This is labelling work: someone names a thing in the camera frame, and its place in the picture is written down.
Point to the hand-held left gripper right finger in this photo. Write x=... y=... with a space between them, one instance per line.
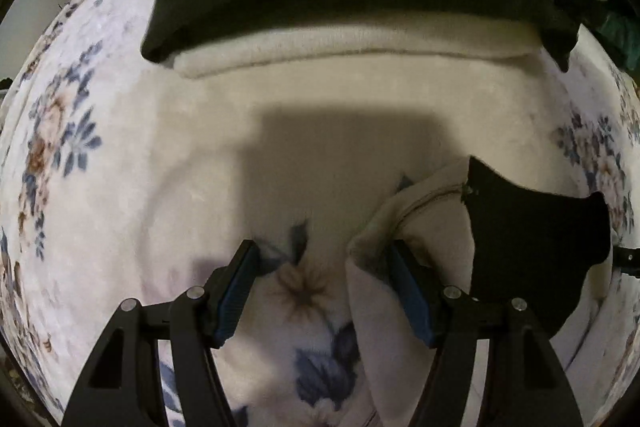
x=411 y=298

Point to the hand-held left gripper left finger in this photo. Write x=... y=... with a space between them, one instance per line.
x=239 y=292

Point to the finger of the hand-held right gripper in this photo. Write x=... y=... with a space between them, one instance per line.
x=628 y=260

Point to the cream and black fleece garment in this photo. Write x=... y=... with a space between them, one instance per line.
x=320 y=117

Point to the floral printed blanket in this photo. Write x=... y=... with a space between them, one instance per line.
x=90 y=187

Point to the green cloth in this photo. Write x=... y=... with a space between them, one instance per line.
x=622 y=38

